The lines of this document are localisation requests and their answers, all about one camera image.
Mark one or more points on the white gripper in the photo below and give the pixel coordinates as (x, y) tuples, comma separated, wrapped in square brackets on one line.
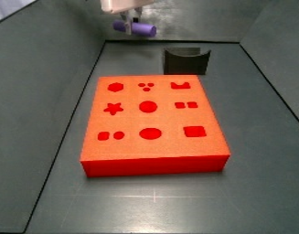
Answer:
[(120, 6)]

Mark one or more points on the purple cylinder peg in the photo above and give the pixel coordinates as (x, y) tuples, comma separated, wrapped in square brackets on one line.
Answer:
[(141, 29)]

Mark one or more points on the red foam shape-sorter block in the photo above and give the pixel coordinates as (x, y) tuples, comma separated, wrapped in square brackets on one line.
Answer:
[(152, 127)]

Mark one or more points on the black curved holder bracket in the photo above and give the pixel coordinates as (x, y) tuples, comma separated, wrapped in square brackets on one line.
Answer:
[(185, 61)]

